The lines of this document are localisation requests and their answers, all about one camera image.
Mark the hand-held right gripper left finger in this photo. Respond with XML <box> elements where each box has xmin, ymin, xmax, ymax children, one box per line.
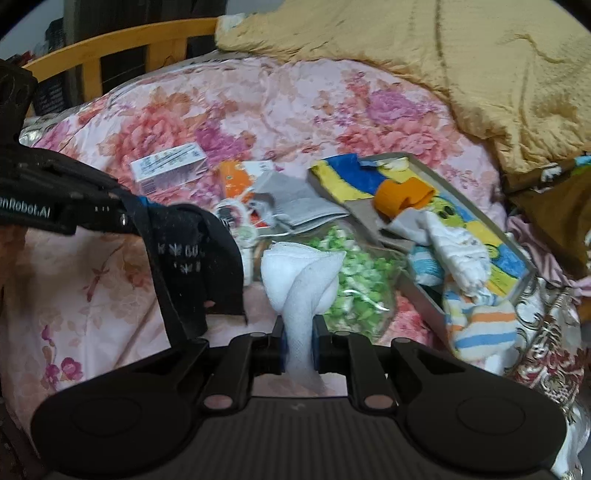
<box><xmin>139</xmin><ymin>316</ymin><xmax>285</xmax><ymax>412</ymax></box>

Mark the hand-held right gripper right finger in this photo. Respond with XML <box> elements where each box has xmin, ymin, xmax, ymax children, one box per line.
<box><xmin>312</xmin><ymin>316</ymin><xmax>462</xmax><ymax>411</ymax></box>

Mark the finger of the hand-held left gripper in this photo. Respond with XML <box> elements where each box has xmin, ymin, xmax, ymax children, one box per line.
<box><xmin>75</xmin><ymin>202</ymin><xmax>140</xmax><ymax>228</ymax></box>
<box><xmin>21</xmin><ymin>147</ymin><xmax>152</xmax><ymax>212</ymax></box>

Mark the white knitted cloth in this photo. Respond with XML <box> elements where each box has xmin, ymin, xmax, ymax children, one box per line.
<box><xmin>260</xmin><ymin>241</ymin><xmax>348</xmax><ymax>398</ymax></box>

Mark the black sock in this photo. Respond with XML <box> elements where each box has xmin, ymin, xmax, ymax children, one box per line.
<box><xmin>133</xmin><ymin>202</ymin><xmax>249</xmax><ymax>352</ymax></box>

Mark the white striped towel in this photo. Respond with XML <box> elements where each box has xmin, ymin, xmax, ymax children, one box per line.
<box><xmin>410</xmin><ymin>248</ymin><xmax>519</xmax><ymax>376</ymax></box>

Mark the orange cloth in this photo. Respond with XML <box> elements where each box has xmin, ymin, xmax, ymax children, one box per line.
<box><xmin>373</xmin><ymin>178</ymin><xmax>438</xmax><ymax>219</ymax></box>

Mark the grey shallow tray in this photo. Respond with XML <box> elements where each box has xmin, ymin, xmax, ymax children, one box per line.
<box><xmin>314</xmin><ymin>152</ymin><xmax>539</xmax><ymax>320</ymax></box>

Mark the small white printed box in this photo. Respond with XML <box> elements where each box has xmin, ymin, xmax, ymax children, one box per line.
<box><xmin>130</xmin><ymin>142</ymin><xmax>209</xmax><ymax>198</ymax></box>

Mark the clear bag of green pieces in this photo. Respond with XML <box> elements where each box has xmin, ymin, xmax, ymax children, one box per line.
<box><xmin>300</xmin><ymin>222</ymin><xmax>408</xmax><ymax>343</ymax></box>

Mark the pink floral quilt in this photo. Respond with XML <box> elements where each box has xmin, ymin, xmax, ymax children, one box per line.
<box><xmin>0</xmin><ymin>51</ymin><xmax>509</xmax><ymax>416</ymax></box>

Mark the orange white packet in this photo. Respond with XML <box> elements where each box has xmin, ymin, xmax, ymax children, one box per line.
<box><xmin>218</xmin><ymin>160</ymin><xmax>276</xmax><ymax>205</ymax></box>

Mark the white printed packet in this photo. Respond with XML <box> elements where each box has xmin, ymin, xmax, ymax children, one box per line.
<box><xmin>213</xmin><ymin>198</ymin><xmax>274</xmax><ymax>260</ymax></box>

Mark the grey sock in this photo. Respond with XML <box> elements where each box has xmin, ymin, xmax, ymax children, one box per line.
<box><xmin>253</xmin><ymin>172</ymin><xmax>350</xmax><ymax>234</ymax></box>

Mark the white patterned cloth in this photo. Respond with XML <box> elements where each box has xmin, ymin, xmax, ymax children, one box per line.
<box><xmin>387</xmin><ymin>210</ymin><xmax>491</xmax><ymax>302</ymax></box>

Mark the yellow blue cartoon towel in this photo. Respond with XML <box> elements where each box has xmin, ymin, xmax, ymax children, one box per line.
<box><xmin>308</xmin><ymin>154</ymin><xmax>528</xmax><ymax>302</ymax></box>

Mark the gold red brocade cloth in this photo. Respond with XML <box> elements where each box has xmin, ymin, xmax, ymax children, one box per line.
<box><xmin>500</xmin><ymin>276</ymin><xmax>591</xmax><ymax>480</ymax></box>

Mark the pale pink garment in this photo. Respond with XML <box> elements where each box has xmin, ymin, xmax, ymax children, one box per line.
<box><xmin>505</xmin><ymin>215</ymin><xmax>591</xmax><ymax>297</ymax></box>

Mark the brown multicoloured garment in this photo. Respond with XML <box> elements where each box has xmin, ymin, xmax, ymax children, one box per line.
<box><xmin>502</xmin><ymin>152</ymin><xmax>591</xmax><ymax>278</ymax></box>

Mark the yellow dotted blanket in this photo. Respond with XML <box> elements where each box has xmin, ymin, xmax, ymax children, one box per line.
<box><xmin>215</xmin><ymin>0</ymin><xmax>591</xmax><ymax>175</ymax></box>

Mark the wooden bed frame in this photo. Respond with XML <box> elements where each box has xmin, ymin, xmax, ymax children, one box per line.
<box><xmin>21</xmin><ymin>17</ymin><xmax>221</xmax><ymax>119</ymax></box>

